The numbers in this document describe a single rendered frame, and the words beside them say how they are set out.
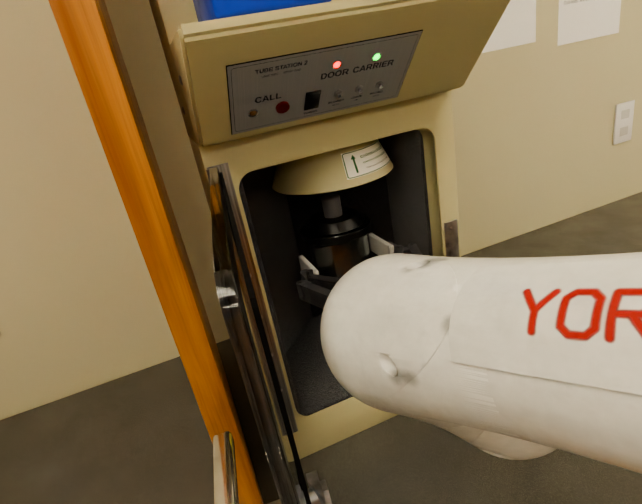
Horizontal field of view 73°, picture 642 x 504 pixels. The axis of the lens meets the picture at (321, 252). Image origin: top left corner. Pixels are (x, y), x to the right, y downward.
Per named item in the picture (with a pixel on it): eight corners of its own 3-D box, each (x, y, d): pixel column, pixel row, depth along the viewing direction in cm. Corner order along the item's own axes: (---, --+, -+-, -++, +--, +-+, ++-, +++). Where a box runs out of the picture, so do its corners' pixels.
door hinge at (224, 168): (281, 437, 62) (204, 168, 47) (298, 430, 63) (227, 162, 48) (284, 445, 61) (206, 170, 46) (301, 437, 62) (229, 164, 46)
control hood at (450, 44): (196, 146, 46) (166, 43, 42) (452, 87, 55) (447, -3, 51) (210, 159, 36) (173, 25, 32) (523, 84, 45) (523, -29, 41)
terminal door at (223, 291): (293, 444, 61) (216, 163, 46) (365, 739, 34) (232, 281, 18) (287, 446, 61) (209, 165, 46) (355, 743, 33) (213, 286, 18)
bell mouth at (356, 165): (259, 180, 69) (251, 146, 67) (360, 154, 74) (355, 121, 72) (293, 204, 53) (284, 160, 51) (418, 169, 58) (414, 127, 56)
